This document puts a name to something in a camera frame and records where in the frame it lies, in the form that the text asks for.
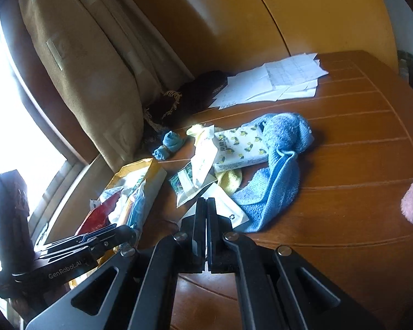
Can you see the dark fringed cloth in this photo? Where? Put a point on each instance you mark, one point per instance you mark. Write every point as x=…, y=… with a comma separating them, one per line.
x=199, y=89

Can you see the rolled blue sock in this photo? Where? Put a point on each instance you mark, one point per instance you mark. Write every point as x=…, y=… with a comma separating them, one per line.
x=170, y=142

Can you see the small white sachet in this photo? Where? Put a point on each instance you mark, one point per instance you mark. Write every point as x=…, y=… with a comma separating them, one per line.
x=189, y=194

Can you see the lemon print tissue pack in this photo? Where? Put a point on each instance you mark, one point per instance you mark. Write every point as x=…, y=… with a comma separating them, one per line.
x=241, y=147

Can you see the white yellow sachet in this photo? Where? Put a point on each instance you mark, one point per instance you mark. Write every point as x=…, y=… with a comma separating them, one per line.
x=203, y=161

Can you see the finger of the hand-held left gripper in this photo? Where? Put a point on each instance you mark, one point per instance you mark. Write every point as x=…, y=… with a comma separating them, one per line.
x=89, y=251
x=113, y=234

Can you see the plain white packet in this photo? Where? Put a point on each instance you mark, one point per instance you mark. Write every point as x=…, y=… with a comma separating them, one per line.
x=223, y=206

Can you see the pile of white paper sheets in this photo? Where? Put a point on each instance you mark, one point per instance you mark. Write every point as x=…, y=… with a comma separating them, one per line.
x=282, y=75

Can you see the blue towel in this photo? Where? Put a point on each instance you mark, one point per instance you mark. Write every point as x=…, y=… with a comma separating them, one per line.
x=278, y=178

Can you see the yellow cloth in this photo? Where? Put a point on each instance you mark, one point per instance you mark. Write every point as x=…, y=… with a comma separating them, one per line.
x=229, y=178

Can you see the wooden wardrobe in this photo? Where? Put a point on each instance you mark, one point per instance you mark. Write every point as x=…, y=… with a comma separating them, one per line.
x=261, y=13

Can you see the beige curtain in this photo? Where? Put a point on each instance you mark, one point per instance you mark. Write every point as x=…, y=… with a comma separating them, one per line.
x=89, y=75

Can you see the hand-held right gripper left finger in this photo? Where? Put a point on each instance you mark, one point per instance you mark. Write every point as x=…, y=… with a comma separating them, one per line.
x=198, y=227

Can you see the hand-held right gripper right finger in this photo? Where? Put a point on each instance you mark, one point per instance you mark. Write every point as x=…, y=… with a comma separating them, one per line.
x=215, y=233

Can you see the yellow cardboard box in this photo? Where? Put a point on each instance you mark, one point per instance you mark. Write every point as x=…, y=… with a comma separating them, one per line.
x=137, y=166

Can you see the window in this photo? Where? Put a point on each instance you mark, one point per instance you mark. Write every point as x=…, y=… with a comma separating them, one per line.
x=7, y=110

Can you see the red plastic bag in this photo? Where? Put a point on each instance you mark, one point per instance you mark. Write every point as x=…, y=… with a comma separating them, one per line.
x=96, y=216

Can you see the dark green clear packet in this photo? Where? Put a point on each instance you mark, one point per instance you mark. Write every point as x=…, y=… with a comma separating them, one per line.
x=175, y=180

